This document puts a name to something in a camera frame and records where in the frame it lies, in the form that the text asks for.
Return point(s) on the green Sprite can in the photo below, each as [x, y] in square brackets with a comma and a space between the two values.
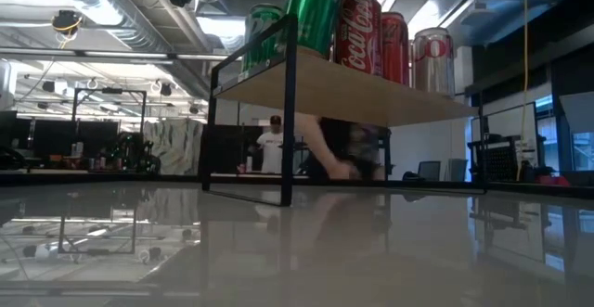
[260, 38]
[315, 15]

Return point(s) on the red Coca-Cola can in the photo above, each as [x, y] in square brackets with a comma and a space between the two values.
[357, 33]

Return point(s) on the red Coke Zero can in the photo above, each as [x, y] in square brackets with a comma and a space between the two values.
[395, 52]

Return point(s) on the silver Diet Coke can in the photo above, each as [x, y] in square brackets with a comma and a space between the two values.
[434, 66]

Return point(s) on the background black robot arm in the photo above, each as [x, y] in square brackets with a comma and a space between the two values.
[134, 156]

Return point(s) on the white patterned sheet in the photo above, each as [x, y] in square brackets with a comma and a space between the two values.
[176, 147]

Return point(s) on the person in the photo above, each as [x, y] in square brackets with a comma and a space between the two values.
[270, 151]
[343, 144]

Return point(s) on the black partition panel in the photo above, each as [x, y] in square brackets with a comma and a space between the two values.
[55, 135]

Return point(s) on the grey chair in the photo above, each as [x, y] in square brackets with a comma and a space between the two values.
[429, 170]
[458, 170]

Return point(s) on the black equipment cart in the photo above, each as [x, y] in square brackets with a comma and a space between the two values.
[501, 158]

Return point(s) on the red box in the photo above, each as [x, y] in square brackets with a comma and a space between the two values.
[554, 181]

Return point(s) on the large silver ceiling duct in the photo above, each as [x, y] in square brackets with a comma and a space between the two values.
[130, 29]

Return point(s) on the black frame rig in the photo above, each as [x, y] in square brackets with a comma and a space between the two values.
[109, 90]

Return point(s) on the wooden shelf black metal frame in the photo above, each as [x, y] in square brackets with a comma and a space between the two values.
[348, 93]

